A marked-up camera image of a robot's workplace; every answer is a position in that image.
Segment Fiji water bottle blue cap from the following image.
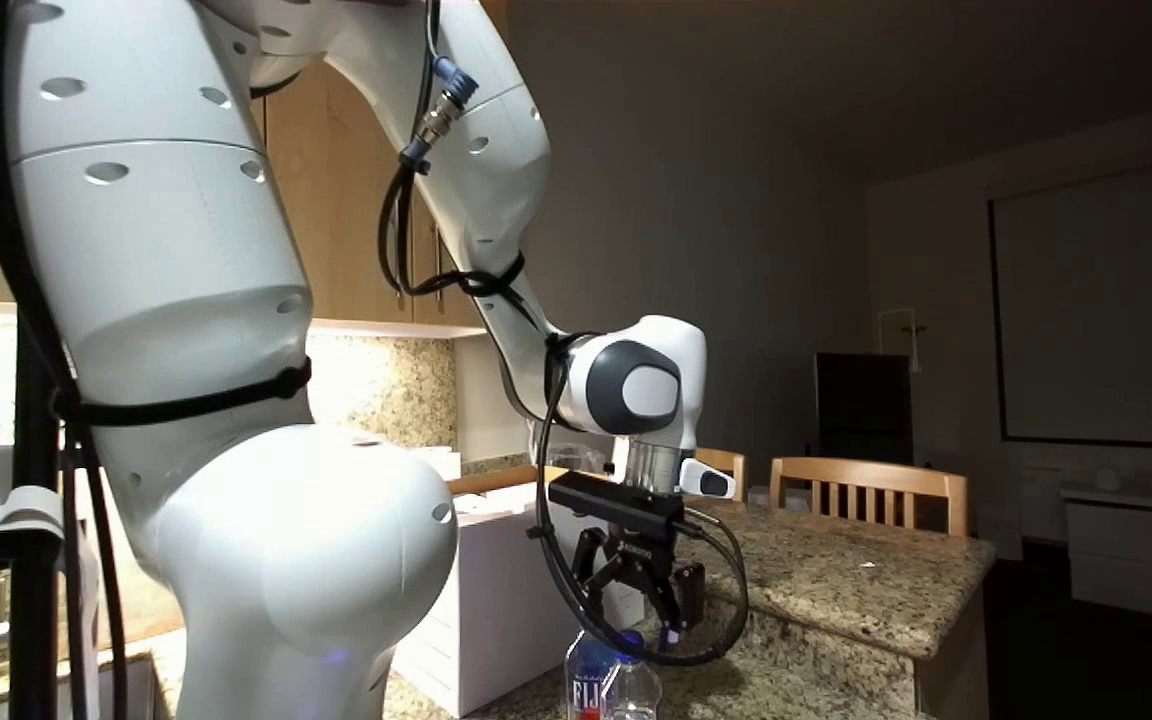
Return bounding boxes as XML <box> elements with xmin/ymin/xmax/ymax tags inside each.
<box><xmin>609</xmin><ymin>627</ymin><xmax>667</xmax><ymax>720</ymax></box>
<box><xmin>554</xmin><ymin>623</ymin><xmax>628</xmax><ymax>720</ymax></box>

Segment wooden wall cabinets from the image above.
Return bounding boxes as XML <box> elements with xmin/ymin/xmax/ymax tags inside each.
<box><xmin>0</xmin><ymin>0</ymin><xmax>528</xmax><ymax>333</ymax></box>

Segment large wall projection screen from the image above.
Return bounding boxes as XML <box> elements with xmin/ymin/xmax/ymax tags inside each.
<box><xmin>986</xmin><ymin>156</ymin><xmax>1152</xmax><ymax>453</ymax></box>

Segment white clamp on pole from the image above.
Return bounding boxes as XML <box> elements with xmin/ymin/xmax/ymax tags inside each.
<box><xmin>0</xmin><ymin>479</ymin><xmax>92</xmax><ymax>575</ymax></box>

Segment black upright cabinet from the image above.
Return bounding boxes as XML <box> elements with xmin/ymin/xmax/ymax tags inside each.
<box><xmin>812</xmin><ymin>349</ymin><xmax>921</xmax><ymax>466</ymax></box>

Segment wooden slat-back chair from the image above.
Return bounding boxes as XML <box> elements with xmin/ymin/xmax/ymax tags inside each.
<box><xmin>692</xmin><ymin>443</ymin><xmax>750</xmax><ymax>509</ymax></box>
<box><xmin>767</xmin><ymin>453</ymin><xmax>970</xmax><ymax>540</ymax></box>

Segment open cardboard box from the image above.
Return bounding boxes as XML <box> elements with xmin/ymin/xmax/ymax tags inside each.
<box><xmin>391</xmin><ymin>456</ymin><xmax>609</xmax><ymax>714</ymax></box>

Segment white low cabinet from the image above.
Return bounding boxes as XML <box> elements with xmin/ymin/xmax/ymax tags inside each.
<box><xmin>1060</xmin><ymin>489</ymin><xmax>1152</xmax><ymax>618</ymax></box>

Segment black strap around arm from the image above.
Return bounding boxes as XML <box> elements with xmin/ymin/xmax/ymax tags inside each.
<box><xmin>68</xmin><ymin>355</ymin><xmax>316</xmax><ymax>430</ymax></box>

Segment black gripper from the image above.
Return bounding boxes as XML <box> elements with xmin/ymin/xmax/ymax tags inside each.
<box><xmin>572</xmin><ymin>516</ymin><xmax>713</xmax><ymax>644</ymax></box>

